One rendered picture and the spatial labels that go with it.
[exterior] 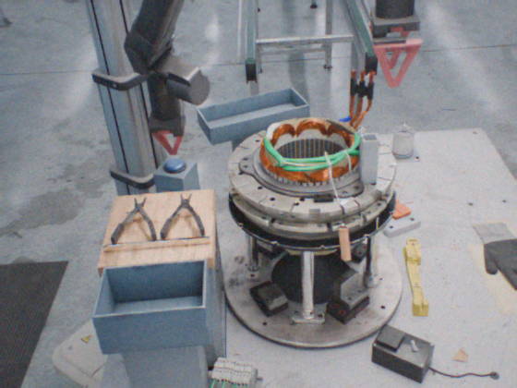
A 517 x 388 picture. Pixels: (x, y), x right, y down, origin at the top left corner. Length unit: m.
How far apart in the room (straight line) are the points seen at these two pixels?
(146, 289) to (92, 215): 1.96
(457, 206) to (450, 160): 0.21
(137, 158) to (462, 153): 0.91
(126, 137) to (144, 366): 0.59
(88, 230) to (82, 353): 1.00
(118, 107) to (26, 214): 1.78
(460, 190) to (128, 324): 1.00
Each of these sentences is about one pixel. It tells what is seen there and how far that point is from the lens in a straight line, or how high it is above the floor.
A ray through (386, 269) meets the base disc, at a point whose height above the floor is 0.80.
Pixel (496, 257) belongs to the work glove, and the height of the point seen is 0.80.
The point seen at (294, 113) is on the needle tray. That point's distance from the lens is 1.42.
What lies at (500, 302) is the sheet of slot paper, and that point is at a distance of 1.37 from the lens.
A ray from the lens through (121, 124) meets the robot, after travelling 1.43.
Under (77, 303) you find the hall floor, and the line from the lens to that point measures 2.56.
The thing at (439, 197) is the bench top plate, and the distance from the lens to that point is 1.63.
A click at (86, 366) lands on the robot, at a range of 1.98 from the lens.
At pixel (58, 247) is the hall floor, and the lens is 2.86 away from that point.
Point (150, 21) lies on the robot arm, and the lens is 1.04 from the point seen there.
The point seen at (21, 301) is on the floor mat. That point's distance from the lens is 2.64.
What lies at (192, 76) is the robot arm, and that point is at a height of 1.27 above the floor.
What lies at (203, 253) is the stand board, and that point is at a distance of 1.01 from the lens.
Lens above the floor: 1.72
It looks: 35 degrees down
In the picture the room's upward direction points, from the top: 4 degrees counter-clockwise
